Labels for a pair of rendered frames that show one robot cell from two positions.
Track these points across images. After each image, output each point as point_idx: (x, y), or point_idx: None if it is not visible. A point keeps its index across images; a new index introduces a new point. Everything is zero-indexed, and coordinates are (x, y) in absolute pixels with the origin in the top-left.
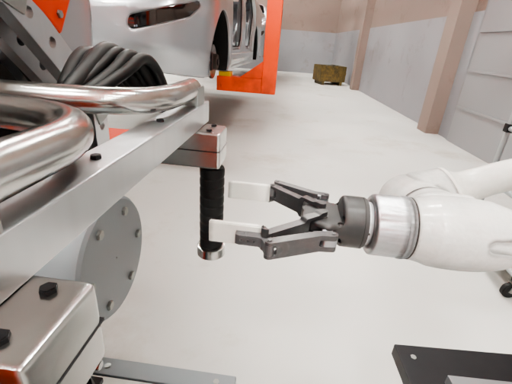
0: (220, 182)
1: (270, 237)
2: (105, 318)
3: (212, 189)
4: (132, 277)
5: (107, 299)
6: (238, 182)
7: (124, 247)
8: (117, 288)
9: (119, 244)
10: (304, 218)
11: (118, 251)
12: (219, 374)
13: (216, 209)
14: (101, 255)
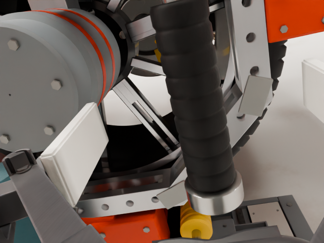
0: (165, 37)
1: (15, 190)
2: (1, 146)
3: (160, 52)
4: (46, 132)
5: (1, 130)
6: (313, 65)
7: (26, 89)
8: (20, 129)
9: (12, 81)
10: (69, 237)
11: (12, 88)
12: None
13: (174, 103)
14: None
